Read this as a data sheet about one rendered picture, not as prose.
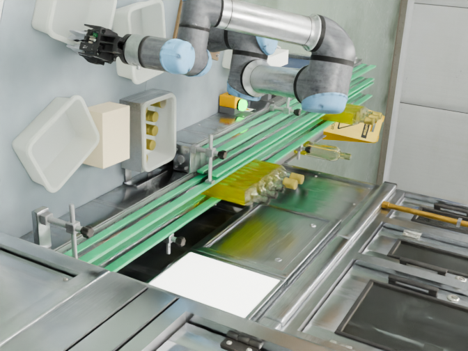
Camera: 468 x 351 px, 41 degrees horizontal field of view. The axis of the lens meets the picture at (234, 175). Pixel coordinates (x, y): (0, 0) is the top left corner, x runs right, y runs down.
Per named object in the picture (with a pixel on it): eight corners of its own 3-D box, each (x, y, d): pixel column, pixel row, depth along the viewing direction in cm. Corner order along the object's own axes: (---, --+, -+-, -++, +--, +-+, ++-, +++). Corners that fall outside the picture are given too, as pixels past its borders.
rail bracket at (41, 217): (17, 251, 158) (86, 277, 148) (11, 191, 152) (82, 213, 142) (32, 244, 162) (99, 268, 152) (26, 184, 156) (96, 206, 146)
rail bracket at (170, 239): (143, 249, 193) (180, 261, 187) (143, 229, 190) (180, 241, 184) (151, 244, 196) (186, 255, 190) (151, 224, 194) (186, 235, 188)
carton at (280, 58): (251, 57, 257) (264, 59, 255) (276, 48, 277) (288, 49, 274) (251, 72, 260) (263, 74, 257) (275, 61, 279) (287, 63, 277)
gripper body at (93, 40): (81, 21, 146) (122, 27, 141) (104, 32, 154) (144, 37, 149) (75, 53, 147) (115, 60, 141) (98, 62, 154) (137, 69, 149)
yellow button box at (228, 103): (217, 112, 242) (234, 115, 239) (218, 93, 239) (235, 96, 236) (226, 108, 248) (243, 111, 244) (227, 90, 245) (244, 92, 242)
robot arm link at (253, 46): (248, 17, 208) (284, 20, 201) (241, 57, 209) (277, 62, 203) (230, 10, 197) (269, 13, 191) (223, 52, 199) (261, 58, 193)
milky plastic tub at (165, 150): (122, 168, 194) (144, 174, 191) (120, 99, 186) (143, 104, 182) (154, 152, 209) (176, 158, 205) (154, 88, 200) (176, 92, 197)
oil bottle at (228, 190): (196, 193, 214) (251, 208, 205) (196, 178, 212) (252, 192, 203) (205, 188, 219) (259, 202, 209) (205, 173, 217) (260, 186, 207)
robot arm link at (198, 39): (219, 35, 153) (196, 27, 143) (212, 80, 154) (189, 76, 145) (191, 31, 156) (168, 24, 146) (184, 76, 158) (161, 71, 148)
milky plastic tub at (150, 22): (110, 82, 183) (134, 87, 180) (102, 5, 173) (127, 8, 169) (145, 66, 197) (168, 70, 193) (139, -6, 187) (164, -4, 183)
